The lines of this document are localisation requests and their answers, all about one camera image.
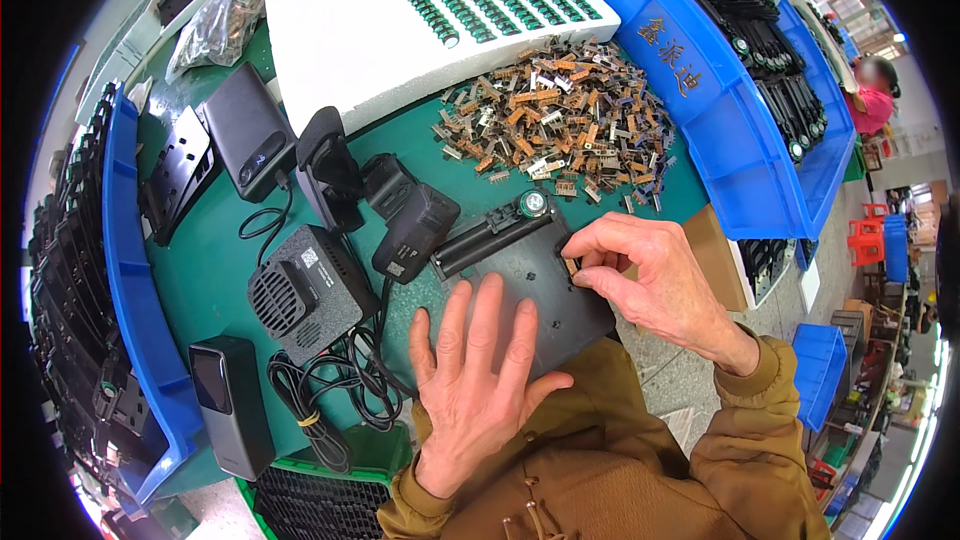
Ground person's left hand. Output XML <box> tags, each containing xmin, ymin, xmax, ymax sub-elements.
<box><xmin>408</xmin><ymin>273</ymin><xmax>575</xmax><ymax>500</ymax></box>

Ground person's right hand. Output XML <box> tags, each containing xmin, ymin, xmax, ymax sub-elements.
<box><xmin>561</xmin><ymin>211</ymin><xmax>760</xmax><ymax>378</ymax></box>

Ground black plastic panel with speaker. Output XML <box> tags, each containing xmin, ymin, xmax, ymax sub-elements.
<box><xmin>429</xmin><ymin>191</ymin><xmax>618</xmax><ymax>384</ymax></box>

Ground brown cardboard box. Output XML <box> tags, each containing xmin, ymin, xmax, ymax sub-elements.
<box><xmin>681</xmin><ymin>203</ymin><xmax>751</xmax><ymax>315</ymax></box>

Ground white box of black parts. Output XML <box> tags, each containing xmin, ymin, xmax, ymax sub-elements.
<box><xmin>730</xmin><ymin>237</ymin><xmax>798</xmax><ymax>309</ymax></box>

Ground person's body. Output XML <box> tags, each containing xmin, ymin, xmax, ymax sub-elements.
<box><xmin>450</xmin><ymin>336</ymin><xmax>759</xmax><ymax>540</ymax></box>

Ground green crate of black parts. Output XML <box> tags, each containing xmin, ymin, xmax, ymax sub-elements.
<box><xmin>235</xmin><ymin>423</ymin><xmax>414</xmax><ymax>540</ymax></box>

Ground small blue bin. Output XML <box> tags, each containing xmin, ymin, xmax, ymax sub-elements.
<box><xmin>792</xmin><ymin>323</ymin><xmax>849</xmax><ymax>433</ymax></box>

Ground black charger block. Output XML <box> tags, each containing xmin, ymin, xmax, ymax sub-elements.
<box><xmin>371</xmin><ymin>182</ymin><xmax>462</xmax><ymax>286</ymax></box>

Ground large blue bin of black panels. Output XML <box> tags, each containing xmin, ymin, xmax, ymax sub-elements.
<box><xmin>555</xmin><ymin>0</ymin><xmax>858</xmax><ymax>243</ymax></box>

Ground black mini computer with fan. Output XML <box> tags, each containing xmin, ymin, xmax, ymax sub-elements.
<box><xmin>246</xmin><ymin>223</ymin><xmax>382</xmax><ymax>368</ymax></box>

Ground red plastic stools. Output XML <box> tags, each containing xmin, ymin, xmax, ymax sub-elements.
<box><xmin>846</xmin><ymin>201</ymin><xmax>891</xmax><ymax>268</ymax></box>

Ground grey power bank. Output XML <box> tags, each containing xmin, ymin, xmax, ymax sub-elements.
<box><xmin>187</xmin><ymin>335</ymin><xmax>278</xmax><ymax>483</ymax></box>

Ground small black adapter box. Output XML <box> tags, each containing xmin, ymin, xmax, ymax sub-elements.
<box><xmin>361</xmin><ymin>153</ymin><xmax>420</xmax><ymax>222</ymax></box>

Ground long blue bin of black panels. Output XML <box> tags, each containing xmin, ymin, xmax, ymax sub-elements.
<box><xmin>28</xmin><ymin>81</ymin><xmax>208</xmax><ymax>520</ymax></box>

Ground black power bank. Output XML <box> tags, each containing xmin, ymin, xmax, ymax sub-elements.
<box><xmin>201</xmin><ymin>62</ymin><xmax>300</xmax><ymax>204</ymax></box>

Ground bare black plastic panel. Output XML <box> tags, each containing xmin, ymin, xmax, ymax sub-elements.
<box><xmin>138</xmin><ymin>105</ymin><xmax>220</xmax><ymax>248</ymax></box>

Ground white foam tray of green parts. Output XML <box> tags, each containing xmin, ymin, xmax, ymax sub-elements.
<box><xmin>264</xmin><ymin>0</ymin><xmax>622</xmax><ymax>138</ymax></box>

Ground clear bag of small parts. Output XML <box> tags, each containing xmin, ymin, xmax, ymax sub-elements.
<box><xmin>165</xmin><ymin>0</ymin><xmax>309</xmax><ymax>86</ymax></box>

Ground bundle of black cables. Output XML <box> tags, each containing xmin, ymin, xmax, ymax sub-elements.
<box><xmin>267</xmin><ymin>277</ymin><xmax>420</xmax><ymax>475</ymax></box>

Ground pile of brown switch components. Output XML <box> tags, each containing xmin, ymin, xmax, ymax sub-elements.
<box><xmin>431</xmin><ymin>36</ymin><xmax>680</xmax><ymax>215</ymax></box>

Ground thin black cable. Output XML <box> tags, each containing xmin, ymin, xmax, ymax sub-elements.
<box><xmin>238</xmin><ymin>171</ymin><xmax>295</xmax><ymax>268</ymax></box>

